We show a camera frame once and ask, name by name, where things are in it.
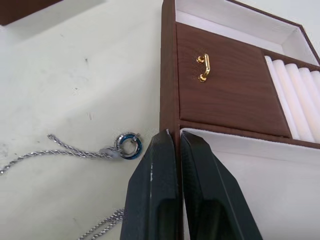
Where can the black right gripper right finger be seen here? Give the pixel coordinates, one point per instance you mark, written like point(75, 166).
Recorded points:
point(212, 200)

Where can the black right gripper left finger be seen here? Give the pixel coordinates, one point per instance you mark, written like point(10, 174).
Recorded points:
point(152, 190)

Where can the brown wooden jewelry tray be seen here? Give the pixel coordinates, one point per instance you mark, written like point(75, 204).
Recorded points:
point(225, 100)

